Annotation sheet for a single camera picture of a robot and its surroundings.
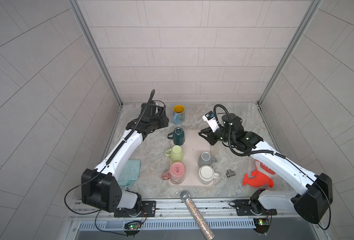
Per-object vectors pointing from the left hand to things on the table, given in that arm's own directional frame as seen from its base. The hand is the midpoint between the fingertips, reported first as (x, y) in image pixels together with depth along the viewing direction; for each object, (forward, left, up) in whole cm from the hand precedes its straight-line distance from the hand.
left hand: (168, 117), depth 81 cm
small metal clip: (-24, -34, -19) cm, 46 cm away
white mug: (-26, -21, -14) cm, 36 cm away
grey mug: (-19, -20, -12) cm, 30 cm away
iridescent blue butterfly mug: (+13, -5, -13) cm, 19 cm away
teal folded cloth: (-24, +21, -20) cm, 37 cm away
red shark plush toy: (-28, -48, -16) cm, 57 cm away
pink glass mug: (-27, -5, -10) cm, 29 cm away
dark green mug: (-5, -5, -12) cm, 14 cm away
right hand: (-11, -17, +1) cm, 20 cm away
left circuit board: (-47, +13, -17) cm, 52 cm away
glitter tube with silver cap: (-36, -10, -16) cm, 41 cm away
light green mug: (-16, -4, -11) cm, 20 cm away
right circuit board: (-46, -45, -21) cm, 68 cm away
